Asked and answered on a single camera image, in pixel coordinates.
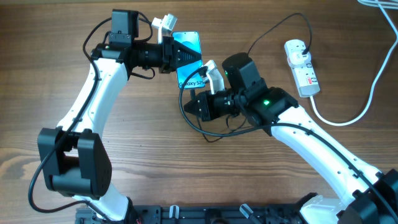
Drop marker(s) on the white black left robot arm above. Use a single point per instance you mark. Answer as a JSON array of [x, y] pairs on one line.
[[73, 160]]

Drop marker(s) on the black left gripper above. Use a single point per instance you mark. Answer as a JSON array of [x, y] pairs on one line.
[[170, 48]]

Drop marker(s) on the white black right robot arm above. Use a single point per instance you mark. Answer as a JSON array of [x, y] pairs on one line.
[[364, 194]]

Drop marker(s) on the teal screen smartphone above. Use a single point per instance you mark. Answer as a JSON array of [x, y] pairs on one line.
[[190, 39]]

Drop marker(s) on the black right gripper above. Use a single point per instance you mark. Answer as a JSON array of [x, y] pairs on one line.
[[208, 111]]

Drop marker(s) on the white power strip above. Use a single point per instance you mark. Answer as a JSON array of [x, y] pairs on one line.
[[299, 60]]

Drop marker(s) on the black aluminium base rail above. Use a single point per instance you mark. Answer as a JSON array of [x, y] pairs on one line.
[[279, 213]]

